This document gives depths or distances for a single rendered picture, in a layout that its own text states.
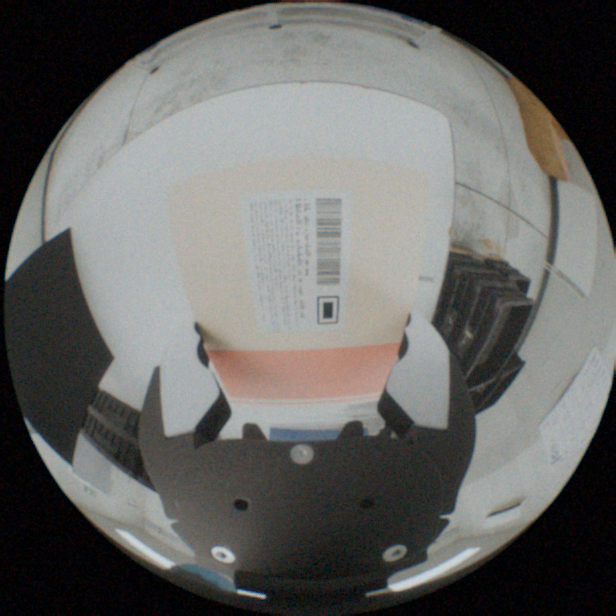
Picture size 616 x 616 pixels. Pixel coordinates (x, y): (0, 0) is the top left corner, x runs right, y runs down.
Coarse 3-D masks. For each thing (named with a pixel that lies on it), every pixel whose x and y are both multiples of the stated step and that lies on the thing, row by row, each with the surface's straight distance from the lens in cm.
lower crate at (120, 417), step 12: (108, 396) 78; (96, 408) 80; (108, 408) 75; (120, 408) 72; (132, 408) 71; (108, 420) 72; (120, 420) 70; (132, 420) 68; (120, 432) 67; (132, 432) 66
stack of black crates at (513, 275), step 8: (488, 264) 116; (496, 264) 112; (504, 264) 127; (504, 272) 109; (512, 272) 116; (512, 280) 129; (520, 280) 134; (528, 280) 126; (520, 288) 134; (528, 288) 131
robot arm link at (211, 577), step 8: (168, 568) 28; (176, 568) 28; (184, 568) 27; (192, 568) 28; (200, 568) 29; (184, 576) 26; (192, 576) 26; (200, 576) 26; (208, 576) 27; (216, 576) 28; (208, 584) 26; (216, 584) 26; (224, 584) 28; (232, 584) 29
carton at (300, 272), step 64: (192, 192) 10; (256, 192) 9; (320, 192) 8; (384, 192) 9; (192, 256) 10; (256, 256) 9; (320, 256) 9; (384, 256) 10; (256, 320) 11; (320, 320) 10; (384, 320) 11; (256, 384) 14; (320, 384) 14; (384, 384) 16
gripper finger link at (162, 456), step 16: (160, 384) 9; (144, 400) 9; (160, 400) 9; (144, 416) 9; (160, 416) 8; (144, 432) 8; (160, 432) 8; (192, 432) 7; (144, 448) 8; (160, 448) 8; (176, 448) 7; (192, 448) 7; (144, 464) 8; (160, 464) 8; (176, 464) 7; (160, 480) 7; (160, 496) 7
